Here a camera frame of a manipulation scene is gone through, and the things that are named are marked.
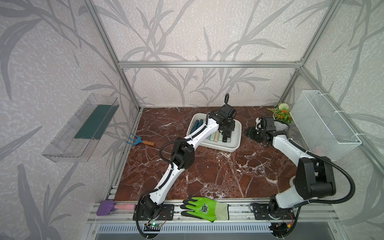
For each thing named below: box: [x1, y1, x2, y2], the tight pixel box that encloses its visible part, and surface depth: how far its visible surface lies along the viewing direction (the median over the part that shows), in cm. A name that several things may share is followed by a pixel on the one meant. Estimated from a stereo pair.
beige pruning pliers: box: [214, 130, 220, 143], surface depth 101 cm
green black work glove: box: [180, 196, 230, 223], surface depth 75 cm
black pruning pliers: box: [222, 131, 227, 143], surface depth 101 cm
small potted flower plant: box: [267, 103, 294, 125], surface depth 100 cm
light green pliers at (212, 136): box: [210, 132, 216, 142], surface depth 101 cm
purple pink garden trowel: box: [96, 200, 136, 216], surface depth 75 cm
